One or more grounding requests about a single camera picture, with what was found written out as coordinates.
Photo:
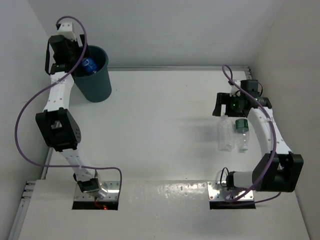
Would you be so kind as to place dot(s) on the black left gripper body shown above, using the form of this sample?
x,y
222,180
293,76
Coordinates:
x,y
75,51

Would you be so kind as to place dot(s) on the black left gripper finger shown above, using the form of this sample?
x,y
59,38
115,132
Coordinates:
x,y
47,60
85,45

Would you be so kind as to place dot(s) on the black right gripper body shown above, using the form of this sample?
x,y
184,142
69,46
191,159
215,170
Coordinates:
x,y
235,103

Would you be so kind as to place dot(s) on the green label plastic bottle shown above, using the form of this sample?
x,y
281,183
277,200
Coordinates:
x,y
242,135

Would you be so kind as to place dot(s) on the blue label plastic bottle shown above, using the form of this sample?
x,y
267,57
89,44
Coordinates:
x,y
89,65

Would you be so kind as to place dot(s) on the clear unlabelled plastic bottle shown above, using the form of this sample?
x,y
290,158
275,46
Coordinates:
x,y
226,141

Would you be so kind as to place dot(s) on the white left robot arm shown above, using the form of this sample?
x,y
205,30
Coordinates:
x,y
56,124

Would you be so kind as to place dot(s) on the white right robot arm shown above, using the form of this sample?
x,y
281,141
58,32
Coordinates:
x,y
277,171

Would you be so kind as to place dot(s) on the dark teal ribbed bin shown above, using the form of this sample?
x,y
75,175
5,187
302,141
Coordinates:
x,y
95,87

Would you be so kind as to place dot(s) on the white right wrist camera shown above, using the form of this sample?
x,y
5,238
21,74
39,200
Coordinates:
x,y
234,90

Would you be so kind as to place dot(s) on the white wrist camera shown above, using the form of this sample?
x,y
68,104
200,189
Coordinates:
x,y
234,90
66,29

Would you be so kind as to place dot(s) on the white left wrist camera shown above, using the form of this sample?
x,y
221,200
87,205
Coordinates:
x,y
66,29

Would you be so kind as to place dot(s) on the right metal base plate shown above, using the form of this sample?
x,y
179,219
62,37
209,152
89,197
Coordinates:
x,y
218,193

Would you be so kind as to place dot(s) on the metal base plate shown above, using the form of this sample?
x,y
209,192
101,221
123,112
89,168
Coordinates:
x,y
109,193
218,193

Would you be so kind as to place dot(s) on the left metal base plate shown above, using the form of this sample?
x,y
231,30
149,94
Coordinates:
x,y
109,193

